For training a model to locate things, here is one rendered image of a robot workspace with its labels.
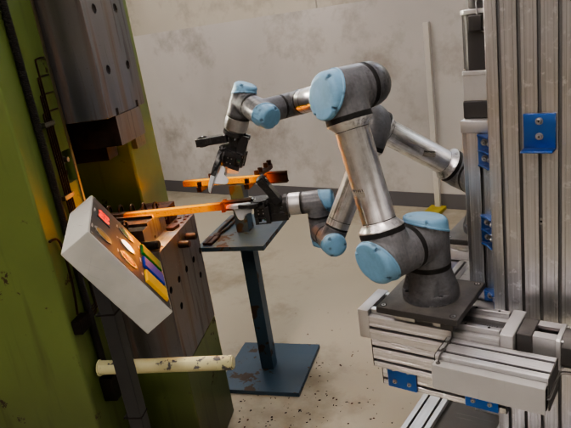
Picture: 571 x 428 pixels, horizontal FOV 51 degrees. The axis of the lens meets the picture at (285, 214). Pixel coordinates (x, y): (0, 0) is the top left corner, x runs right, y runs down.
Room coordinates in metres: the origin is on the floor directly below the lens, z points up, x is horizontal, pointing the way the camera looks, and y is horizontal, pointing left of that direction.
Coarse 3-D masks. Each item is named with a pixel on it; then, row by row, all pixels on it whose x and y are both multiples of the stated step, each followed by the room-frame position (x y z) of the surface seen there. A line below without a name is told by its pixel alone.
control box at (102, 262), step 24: (72, 216) 1.51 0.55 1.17; (96, 216) 1.43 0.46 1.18; (72, 240) 1.27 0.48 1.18; (96, 240) 1.26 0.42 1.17; (120, 240) 1.42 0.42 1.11; (72, 264) 1.24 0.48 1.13; (96, 264) 1.25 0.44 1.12; (120, 264) 1.27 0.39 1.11; (120, 288) 1.26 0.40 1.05; (144, 288) 1.27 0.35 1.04; (144, 312) 1.27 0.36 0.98; (168, 312) 1.28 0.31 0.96
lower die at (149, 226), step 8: (136, 216) 2.00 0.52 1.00; (144, 216) 1.98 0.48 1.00; (152, 216) 1.98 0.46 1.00; (128, 224) 1.95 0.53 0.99; (136, 224) 1.94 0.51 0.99; (144, 224) 1.93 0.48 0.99; (152, 224) 1.97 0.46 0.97; (160, 224) 2.03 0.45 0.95; (136, 232) 1.89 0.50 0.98; (144, 232) 1.90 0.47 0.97; (152, 232) 1.96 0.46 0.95; (160, 232) 2.02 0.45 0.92; (144, 240) 1.88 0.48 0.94; (152, 240) 1.94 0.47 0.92
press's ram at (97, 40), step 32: (64, 0) 1.85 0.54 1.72; (96, 0) 1.94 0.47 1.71; (64, 32) 1.85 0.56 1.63; (96, 32) 1.89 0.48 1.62; (128, 32) 2.12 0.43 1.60; (64, 64) 1.86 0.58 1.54; (96, 64) 1.84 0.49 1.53; (128, 64) 2.07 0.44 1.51; (64, 96) 1.86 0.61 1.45; (96, 96) 1.84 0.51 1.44; (128, 96) 2.01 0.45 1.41
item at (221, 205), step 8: (224, 200) 1.95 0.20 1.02; (232, 200) 1.95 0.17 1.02; (240, 200) 1.93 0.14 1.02; (248, 200) 1.92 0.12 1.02; (160, 208) 2.01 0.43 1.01; (168, 208) 2.00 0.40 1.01; (176, 208) 1.98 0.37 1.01; (184, 208) 1.97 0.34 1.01; (192, 208) 1.96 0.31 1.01; (200, 208) 1.96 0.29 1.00; (208, 208) 1.95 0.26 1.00; (216, 208) 1.95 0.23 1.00; (224, 208) 1.93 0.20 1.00; (128, 216) 2.01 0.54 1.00; (160, 216) 1.99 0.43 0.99
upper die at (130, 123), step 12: (108, 120) 1.89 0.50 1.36; (120, 120) 1.91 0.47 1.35; (132, 120) 1.99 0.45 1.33; (72, 132) 1.92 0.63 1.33; (84, 132) 1.91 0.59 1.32; (96, 132) 1.90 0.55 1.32; (108, 132) 1.89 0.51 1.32; (120, 132) 1.89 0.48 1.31; (132, 132) 1.97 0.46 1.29; (144, 132) 2.07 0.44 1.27; (72, 144) 1.92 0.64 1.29; (84, 144) 1.91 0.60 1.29; (96, 144) 1.90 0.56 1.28; (108, 144) 1.89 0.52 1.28; (120, 144) 1.89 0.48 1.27
